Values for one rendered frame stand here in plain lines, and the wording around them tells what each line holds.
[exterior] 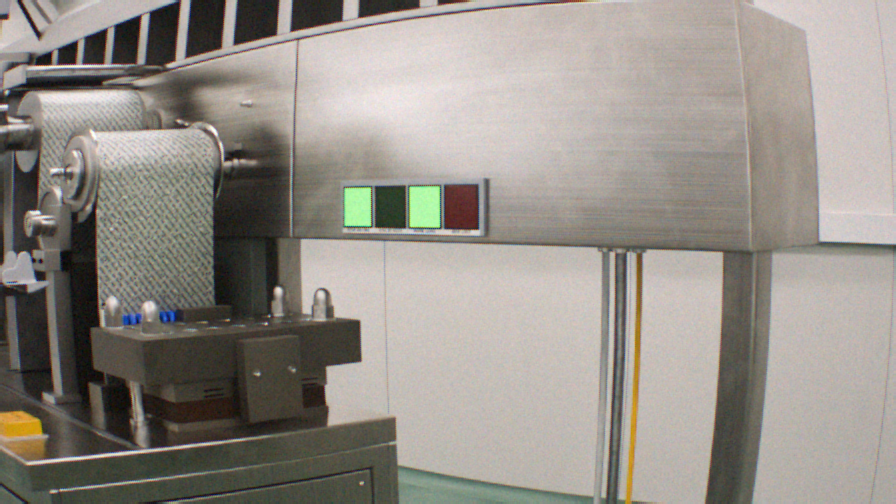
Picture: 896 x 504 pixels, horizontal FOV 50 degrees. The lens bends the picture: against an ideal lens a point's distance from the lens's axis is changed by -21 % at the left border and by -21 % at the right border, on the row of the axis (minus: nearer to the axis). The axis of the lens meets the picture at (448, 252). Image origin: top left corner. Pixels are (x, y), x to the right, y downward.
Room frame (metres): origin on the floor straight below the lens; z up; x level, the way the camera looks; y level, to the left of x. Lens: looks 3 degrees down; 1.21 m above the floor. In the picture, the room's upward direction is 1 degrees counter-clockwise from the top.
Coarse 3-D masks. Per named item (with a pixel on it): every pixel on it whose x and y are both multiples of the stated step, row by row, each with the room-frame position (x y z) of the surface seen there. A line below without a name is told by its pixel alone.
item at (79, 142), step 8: (80, 136) 1.54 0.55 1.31; (72, 144) 1.56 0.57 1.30; (80, 144) 1.54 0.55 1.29; (88, 144) 1.53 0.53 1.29; (88, 152) 1.52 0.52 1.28; (88, 160) 1.51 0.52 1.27; (88, 168) 1.51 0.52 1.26; (88, 176) 1.51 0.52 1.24; (88, 184) 1.51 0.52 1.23; (88, 192) 1.52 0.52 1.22; (64, 200) 1.57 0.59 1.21; (72, 200) 1.55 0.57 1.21; (80, 200) 1.53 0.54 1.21; (96, 200) 1.54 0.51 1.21; (72, 208) 1.55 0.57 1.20; (80, 208) 1.53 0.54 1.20; (96, 208) 1.56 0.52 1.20
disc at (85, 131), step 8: (80, 128) 1.55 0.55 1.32; (88, 128) 1.53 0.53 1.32; (72, 136) 1.57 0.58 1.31; (88, 136) 1.53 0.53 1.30; (96, 144) 1.51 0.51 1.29; (64, 152) 1.59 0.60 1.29; (96, 152) 1.51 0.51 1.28; (96, 160) 1.51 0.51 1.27; (96, 168) 1.51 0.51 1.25; (96, 176) 1.51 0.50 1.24; (96, 184) 1.51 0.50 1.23; (96, 192) 1.51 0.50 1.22; (88, 200) 1.53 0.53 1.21; (88, 208) 1.53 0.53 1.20; (72, 216) 1.57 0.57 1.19; (80, 216) 1.55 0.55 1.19; (88, 216) 1.53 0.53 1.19
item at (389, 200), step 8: (376, 192) 1.57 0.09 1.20; (384, 192) 1.56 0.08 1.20; (392, 192) 1.55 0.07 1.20; (400, 192) 1.54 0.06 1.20; (376, 200) 1.57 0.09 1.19; (384, 200) 1.56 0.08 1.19; (392, 200) 1.55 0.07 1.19; (400, 200) 1.54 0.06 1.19; (376, 208) 1.57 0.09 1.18; (384, 208) 1.56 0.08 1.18; (392, 208) 1.55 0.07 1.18; (400, 208) 1.54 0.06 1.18; (376, 216) 1.57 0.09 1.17; (384, 216) 1.56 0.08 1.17; (392, 216) 1.55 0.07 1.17; (400, 216) 1.54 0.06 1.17; (376, 224) 1.57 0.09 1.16; (384, 224) 1.56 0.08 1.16; (392, 224) 1.55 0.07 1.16; (400, 224) 1.54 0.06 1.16
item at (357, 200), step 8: (352, 192) 1.60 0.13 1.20; (360, 192) 1.59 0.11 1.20; (368, 192) 1.58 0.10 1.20; (352, 200) 1.60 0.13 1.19; (360, 200) 1.59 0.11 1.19; (368, 200) 1.58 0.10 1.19; (352, 208) 1.60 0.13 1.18; (360, 208) 1.59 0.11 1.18; (368, 208) 1.58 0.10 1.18; (352, 216) 1.60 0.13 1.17; (360, 216) 1.59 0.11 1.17; (368, 216) 1.58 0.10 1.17; (352, 224) 1.60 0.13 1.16; (360, 224) 1.59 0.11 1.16; (368, 224) 1.58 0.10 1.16
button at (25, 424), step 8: (0, 416) 1.26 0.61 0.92; (8, 416) 1.27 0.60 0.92; (16, 416) 1.27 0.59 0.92; (24, 416) 1.28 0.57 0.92; (32, 416) 1.29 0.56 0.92; (0, 424) 1.23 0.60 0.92; (8, 424) 1.23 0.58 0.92; (16, 424) 1.24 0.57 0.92; (24, 424) 1.25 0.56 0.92; (32, 424) 1.26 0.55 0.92; (40, 424) 1.27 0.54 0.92; (0, 432) 1.24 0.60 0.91; (8, 432) 1.23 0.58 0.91; (16, 432) 1.24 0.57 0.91; (24, 432) 1.25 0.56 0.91; (32, 432) 1.26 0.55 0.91; (40, 432) 1.27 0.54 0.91
